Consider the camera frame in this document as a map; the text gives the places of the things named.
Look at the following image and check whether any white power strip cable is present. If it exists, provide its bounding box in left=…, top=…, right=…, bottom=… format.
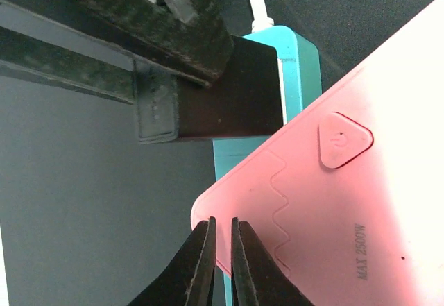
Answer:
left=241, top=0, right=275, bottom=32

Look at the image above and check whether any teal power strip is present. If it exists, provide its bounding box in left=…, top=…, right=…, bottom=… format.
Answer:
left=212, top=24, right=321, bottom=306

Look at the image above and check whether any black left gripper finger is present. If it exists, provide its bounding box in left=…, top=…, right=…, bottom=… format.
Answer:
left=231, top=217, right=312, bottom=306
left=37, top=0, right=235, bottom=88
left=1, top=28, right=135, bottom=104
left=129, top=217, right=216, bottom=306

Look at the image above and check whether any black power adapter plug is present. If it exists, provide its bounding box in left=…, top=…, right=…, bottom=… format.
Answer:
left=133, top=37, right=283, bottom=144

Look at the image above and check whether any pink triangular power strip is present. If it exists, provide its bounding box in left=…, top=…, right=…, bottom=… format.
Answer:
left=191, top=0, right=443, bottom=305

